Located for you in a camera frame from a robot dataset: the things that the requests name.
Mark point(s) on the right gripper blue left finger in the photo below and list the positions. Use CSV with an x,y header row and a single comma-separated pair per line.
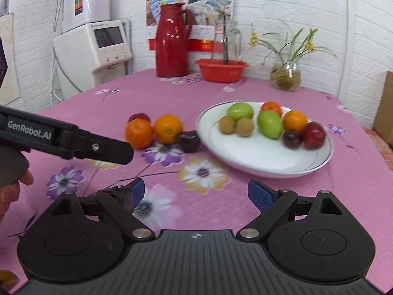
x,y
119,204

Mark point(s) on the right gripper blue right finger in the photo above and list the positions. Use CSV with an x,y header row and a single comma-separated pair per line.
x,y
274,207

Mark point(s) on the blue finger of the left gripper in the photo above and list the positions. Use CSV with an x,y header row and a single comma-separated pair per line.
x,y
26,131

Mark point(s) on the dark plum front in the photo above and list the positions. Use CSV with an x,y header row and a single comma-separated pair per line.
x,y
292,139

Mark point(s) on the dark plum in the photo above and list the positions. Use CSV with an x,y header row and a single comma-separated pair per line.
x,y
188,142
292,139

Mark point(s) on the bumpy tangerine front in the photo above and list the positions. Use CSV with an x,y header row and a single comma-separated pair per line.
x,y
139,133

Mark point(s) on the bumpy tangerine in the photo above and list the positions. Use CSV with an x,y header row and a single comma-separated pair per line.
x,y
139,133
271,106

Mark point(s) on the green mango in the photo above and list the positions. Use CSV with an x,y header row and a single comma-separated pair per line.
x,y
269,124
240,110

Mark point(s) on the red plum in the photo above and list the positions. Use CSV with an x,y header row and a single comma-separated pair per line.
x,y
313,136
139,116

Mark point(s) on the brown longan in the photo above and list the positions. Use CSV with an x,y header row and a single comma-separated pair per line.
x,y
244,127
227,125

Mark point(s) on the smooth orange back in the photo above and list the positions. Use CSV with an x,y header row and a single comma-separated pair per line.
x,y
295,121

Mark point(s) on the large smooth orange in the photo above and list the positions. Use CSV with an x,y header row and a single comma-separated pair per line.
x,y
166,129

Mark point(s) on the red plum back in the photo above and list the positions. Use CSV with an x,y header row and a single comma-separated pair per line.
x,y
139,116

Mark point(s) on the dark plum back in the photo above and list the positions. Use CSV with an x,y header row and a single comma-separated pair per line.
x,y
188,142

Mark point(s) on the bumpy tangerine back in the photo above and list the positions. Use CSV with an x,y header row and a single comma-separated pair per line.
x,y
271,106

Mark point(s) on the person's left hand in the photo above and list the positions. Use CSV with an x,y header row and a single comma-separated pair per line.
x,y
10,193

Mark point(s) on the white porcelain plate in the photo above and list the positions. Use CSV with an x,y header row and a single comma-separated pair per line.
x,y
257,154

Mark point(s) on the pink floral tablecloth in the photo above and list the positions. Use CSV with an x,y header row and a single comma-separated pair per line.
x,y
196,191

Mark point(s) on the white water dispenser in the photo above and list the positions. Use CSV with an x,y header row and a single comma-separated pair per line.
x,y
91,49

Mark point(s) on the glass vase with plant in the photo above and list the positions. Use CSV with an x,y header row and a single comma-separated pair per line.
x,y
288,50

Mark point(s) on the cardboard box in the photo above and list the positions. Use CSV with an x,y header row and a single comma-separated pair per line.
x,y
383,123

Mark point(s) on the red plastic basket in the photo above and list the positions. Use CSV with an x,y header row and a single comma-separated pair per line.
x,y
214,70

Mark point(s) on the clear glass pitcher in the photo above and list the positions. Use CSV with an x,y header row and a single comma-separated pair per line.
x,y
226,45

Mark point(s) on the red thermos jug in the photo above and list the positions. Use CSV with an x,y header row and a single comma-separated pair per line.
x,y
171,42

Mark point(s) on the wall calendar poster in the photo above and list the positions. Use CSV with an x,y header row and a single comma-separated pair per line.
x,y
204,15

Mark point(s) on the white wall pipe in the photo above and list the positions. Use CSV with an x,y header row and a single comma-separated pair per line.
x,y
349,49

